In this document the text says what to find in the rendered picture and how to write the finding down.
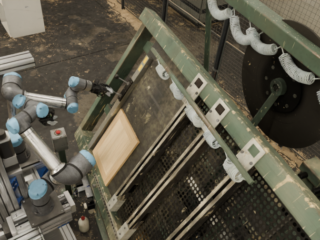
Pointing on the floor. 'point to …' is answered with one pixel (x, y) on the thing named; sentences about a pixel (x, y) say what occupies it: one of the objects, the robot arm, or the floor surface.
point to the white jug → (84, 224)
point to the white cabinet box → (21, 17)
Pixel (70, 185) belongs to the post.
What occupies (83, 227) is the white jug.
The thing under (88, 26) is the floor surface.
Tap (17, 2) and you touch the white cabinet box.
